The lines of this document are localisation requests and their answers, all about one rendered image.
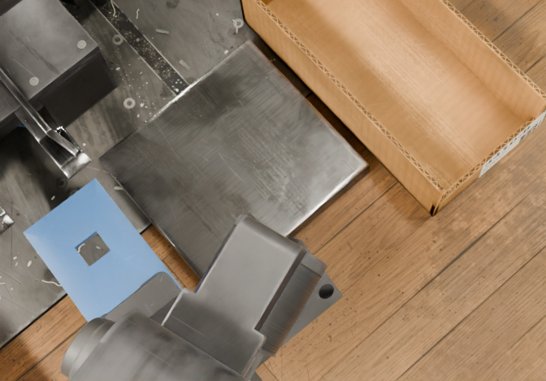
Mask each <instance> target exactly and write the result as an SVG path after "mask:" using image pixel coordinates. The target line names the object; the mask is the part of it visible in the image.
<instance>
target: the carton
mask: <svg viewBox="0 0 546 381"><path fill-rule="evenodd" d="M240 6H241V10H242V15H243V20H244V21H245V22H246V23H247V24H248V25H249V26H250V27H251V28H252V29H253V31H254V32H255V33H256V34H257V35H258V36H259V37H260V38H261V39H262V40H263V41H264V42H265V43H266V44H267V45H268V46H269V47H270V48H271V49H272V50H273V51H274V53H275V54H276V55H277V56H278V57H279V58H280V59H281V60H282V61H283V62H284V63H285V64H286V65H287V66H288V67H289V68H290V69H291V70H292V71H293V72H294V74H295V75H296V76H297V77H298V78H299V79H300V80H301V81H302V82H303V83H304V84H305V85H306V86H307V87H308V88H309V89H310V90H311V91H312V92H313V93H314V94H315V96H316V97H317V98H318V99H319V100H320V101H321V102H322V103H323V104H324V105H325V106H326V107H327V108H328V109H329V110H330V111H331V112H332V113H333V114H334V115H335V116H336V117H337V118H338V120H339V121H341V123H342V124H343V125H344V126H345V127H346V128H347V129H348V130H350V131H351V133H352V134H354V135H355V137H356V138H357V139H358V140H359V141H360V142H361V143H362V144H363V145H364V146H365V147H366V148H367V149H368V150H369V151H370V152H371V153H372V154H373V155H374V156H375V157H376V158H377V160H378V161H379V162H380V163H381V164H382V165H383V166H384V167H385V168H386V169H387V170H388V171H389V172H390V173H391V174H392V175H393V176H394V177H395V178H396V179H397V180H398V182H399V183H400V184H401V185H402V186H403V187H404V188H405V189H406V190H407V191H408V192H409V193H410V194H411V195H412V196H413V197H414V198H415V199H416V200H417V201H418V203H419V204H420V205H421V206H422V207H423V208H424V209H425V210H426V211H427V212H428V213H429V214H430V215H431V216H432V217H434V216H435V215H436V214H437V213H438V212H439V211H441V210H442V209H443V208H444V207H445V206H446V205H447V204H448V203H450V202H451V201H452V200H453V199H454V198H455V197H456V196H457V195H459V194H460V193H461V192H462V191H463V190H464V189H466V188H467V187H468V186H469V185H470V184H472V183H473V182H474V181H475V180H476V179H477V178H479V177H480V176H481V175H482V174H484V173H485V172H486V171H487V170H488V169H489V168H491V167H492V166H493V165H494V164H495V163H496V162H498V161H499V160H500V159H501V158H502V157H504V156H505V155H506V154H507V153H508V152H509V151H510V150H511V149H512V148H513V147H514V146H516V145H517V144H518V143H519V142H520V141H522V140H523V139H524V138H525V137H526V136H527V135H529V134H530V133H531V132H532V131H533V130H534V129H536V128H537V127H538V126H539V125H540V124H541V123H542V121H543V119H544V116H545V115H546V111H545V112H544V113H543V114H542V112H543V110H544V108H545V107H546V93H545V92H544V91H542V90H541V89H540V88H539V87H538V86H537V85H536V84H535V83H534V82H533V81H532V80H531V79H530V78H529V77H528V76H526V75H525V74H524V73H523V72H522V71H521V70H520V69H519V68H518V67H517V66H516V65H515V64H514V63H513V62H512V61H510V60H509V59H508V58H507V57H506V56H505V55H504V54H503V53H502V52H501V51H500V50H499V49H498V48H497V47H496V46H495V45H493V44H492V43H491V42H490V41H489V40H488V39H487V38H486V37H485V36H484V35H483V34H482V33H481V32H480V31H479V30H478V29H477V28H476V27H475V26H474V25H473V24H472V23H471V22H470V21H469V20H468V19H467V18H466V17H465V16H464V15H462V14H461V13H460V12H459V11H458V10H457V9H456V8H455V7H454V6H453V5H452V4H451V3H450V2H449V1H448V0H240Z"/></svg>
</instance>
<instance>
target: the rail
mask: <svg viewBox="0 0 546 381"><path fill-rule="evenodd" d="M0 80H1V81H2V83H3V84H4V85H5V86H6V87H7V88H8V89H9V90H10V91H11V93H12V94H13V95H14V96H15V98H16V99H17V100H18V101H19V103H20V104H21V105H22V106H23V107H24V109H25V110H26V111H27V112H28V113H29V114H30V115H31V116H32V118H33V119H34V120H35V121H36V122H37V124H38V125H39V126H40V127H41V129H42V130H43V131H44V132H45V134H46V135H47V132H48V131H49V130H50V129H52V128H51V127H50V126H49V125H48V123H47V122H46V121H45V120H44V119H43V118H42V117H41V116H40V115H39V113H38V112H37V111H36V110H35V108H34V107H33V106H32V105H31V104H30V102H29V101H28V100H27V99H26V97H25V96H24V95H23V94H22V93H21V92H20V91H19V90H18V89H17V87H16V86H15V85H14V84H13V83H12V81H11V80H10V79H9V78H8V77H7V75H6V74H5V73H4V72H3V70H2V69H1V68H0Z"/></svg>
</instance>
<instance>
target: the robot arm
mask: <svg viewBox="0 0 546 381"><path fill-rule="evenodd" d="M326 269H327V265H326V264H325V263H323V262H322V261H321V260H319V259H317V258H316V257H315V256H313V254H312V253H311V252H310V251H309V250H308V248H307V247H306V245H305V244H304V243H303V241H302V240H298V239H296V238H292V237H288V238H286V237H285V236H282V235H280V234H279V233H278V232H275V231H274V230H272V229H270V228H269V227H268V226H267V225H264V224H262V223H260V222H259V221H257V220H255V219H253V218H251V217H250V216H248V215H246V216H244V215H242V214H240V216H239V217H238V219H237V221H236V222H235V224H234V225H233V227H232V229H231V231H230V232H229V233H228V235H227V237H226V239H225V241H224V242H223V244H222V245H221V247H220V249H219V251H218V252H217V253H216V255H215V257H214V259H213V261H212V262H211V264H210V265H209V267H208V269H207V270H206V273H205V274H204V275H203V277H202V278H201V281H200V282H199V284H198V285H197V287H196V289H195V290H194V292H193V291H191V290H190V289H187V288H183V289H182V291H181V289H180V288H179V286H178V285H177V284H176V282H175V281H174V280H173V278H172V277H170V276H169V274H168V273H166V272H164V271H159V272H158V273H156V274H155V275H153V276H152V277H151V278H149V279H148V280H146V281H145V282H144V283H143V284H142V285H141V286H140V288H139V289H137V290H136V291H135V292H134V293H133V294H132V295H130V296H129V297H128V298H126V299H125V300H124V301H122V302H121V303H120V304H118V305H117V306H116V307H115V308H114V309H112V310H111V311H110V312H109V313H107V314H104V315H102V316H101V317H100V318H93V319H92V320H90V321H89V322H88V323H86V324H85V325H84V326H83V327H82V328H81V330H80V331H79V332H78V333H77V335H76V336H75V338H74V339H73V341H72V342H71V343H70V345H69V347H68V349H67V351H66V352H65V354H64V357H63V360H62V363H61V369H60V370H61V373H62V374H63V375H65V376H66V377H68V379H69V381H262V379H261V378H260V376H259V375H258V374H257V372H256V371H255V370H256V369H257V367H258V366H259V365H260V364H261V363H262V362H264V361H265V360H266V359H267V358H268V357H269V356H272V357H275V355H276V354H277V352H278V350H279V348H281V347H282V346H283V345H284V344H286V343H287V342H288V341H289V340H291V339H292V338H293V337H294V336H295V335H296V334H297V333H299V332H300V331H301V330H302V329H304V328H305V327H306V326H308V325H309V324H310V323H311V322H313V321H314V320H315V319H316V318H317V317H318V316H319V315H320V314H322V313H323V312H324V311H326V310H327V309H328V308H330V307H331V306H332V305H333V304H335V303H336V302H337V301H338V300H339V299H340V298H341V297H343V295H342V293H341V292H340V290H339V289H338V288H337V286H336V285H335V284H334V283H333V282H332V280H331V279H330V277H329V276H328V275H327V273H326V272H325V270H326Z"/></svg>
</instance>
